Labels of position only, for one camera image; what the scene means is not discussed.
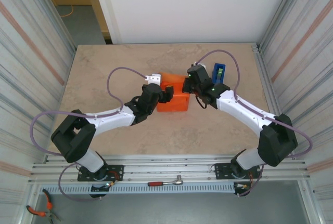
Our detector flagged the aluminium side rail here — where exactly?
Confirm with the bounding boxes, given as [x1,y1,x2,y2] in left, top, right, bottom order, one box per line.
[251,42,296,160]

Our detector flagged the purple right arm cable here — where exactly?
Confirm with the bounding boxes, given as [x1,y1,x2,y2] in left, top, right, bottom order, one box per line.
[196,49,314,197]

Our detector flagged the grey slotted cable duct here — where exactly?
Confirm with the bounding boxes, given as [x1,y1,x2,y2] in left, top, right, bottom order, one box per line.
[39,183,236,195]

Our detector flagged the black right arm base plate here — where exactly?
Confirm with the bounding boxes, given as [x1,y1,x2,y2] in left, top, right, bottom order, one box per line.
[214,162,262,180]

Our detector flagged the white door frame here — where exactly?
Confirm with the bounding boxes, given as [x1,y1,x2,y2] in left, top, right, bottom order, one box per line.
[90,0,123,45]

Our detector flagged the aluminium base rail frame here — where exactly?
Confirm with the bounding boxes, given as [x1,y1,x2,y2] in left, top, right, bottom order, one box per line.
[28,155,312,183]

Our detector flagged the blue tape dispenser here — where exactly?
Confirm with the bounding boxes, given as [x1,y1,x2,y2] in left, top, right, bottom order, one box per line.
[212,62,226,84]

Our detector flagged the orange wrapping paper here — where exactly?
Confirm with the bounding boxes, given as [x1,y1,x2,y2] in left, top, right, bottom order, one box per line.
[156,72,190,113]

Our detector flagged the orange floor cable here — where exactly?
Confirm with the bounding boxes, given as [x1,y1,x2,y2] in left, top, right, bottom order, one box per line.
[60,5,75,18]

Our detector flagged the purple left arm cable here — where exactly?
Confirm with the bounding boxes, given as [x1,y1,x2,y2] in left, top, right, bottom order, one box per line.
[30,67,149,203]

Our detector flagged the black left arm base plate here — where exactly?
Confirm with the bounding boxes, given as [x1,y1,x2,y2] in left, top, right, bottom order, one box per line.
[77,164,124,182]

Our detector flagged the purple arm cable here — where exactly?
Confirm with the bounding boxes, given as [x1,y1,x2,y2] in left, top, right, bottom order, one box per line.
[30,67,149,203]
[196,49,314,197]

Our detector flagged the orange-handled pliers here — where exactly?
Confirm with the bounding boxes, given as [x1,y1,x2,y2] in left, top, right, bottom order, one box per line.
[25,189,62,222]

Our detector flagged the red-handled ratchet wrench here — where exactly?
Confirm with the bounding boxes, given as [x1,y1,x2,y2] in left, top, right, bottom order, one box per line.
[147,174,185,187]

